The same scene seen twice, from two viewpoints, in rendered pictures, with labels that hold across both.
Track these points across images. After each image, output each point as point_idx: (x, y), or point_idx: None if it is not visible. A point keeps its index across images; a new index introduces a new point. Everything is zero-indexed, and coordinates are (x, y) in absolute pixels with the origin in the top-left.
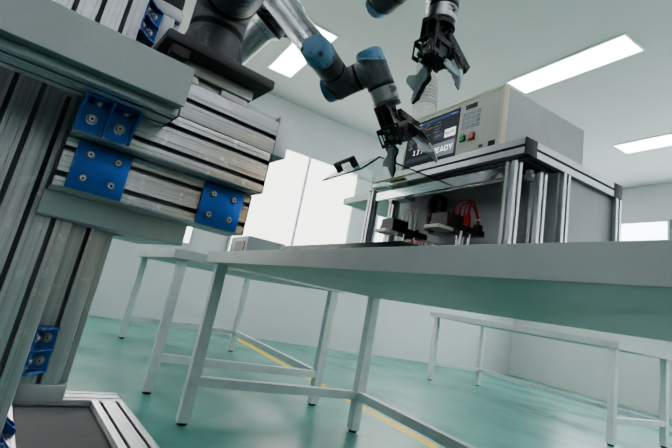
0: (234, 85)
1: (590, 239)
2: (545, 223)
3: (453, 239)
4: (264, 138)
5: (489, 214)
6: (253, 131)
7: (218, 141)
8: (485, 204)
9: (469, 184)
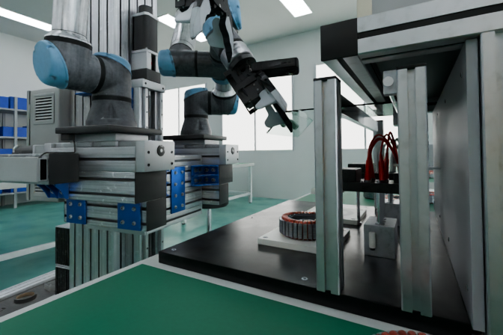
0: (104, 135)
1: None
2: (465, 173)
3: (441, 178)
4: (128, 162)
5: (447, 141)
6: (120, 161)
7: (104, 177)
8: (445, 123)
9: (349, 119)
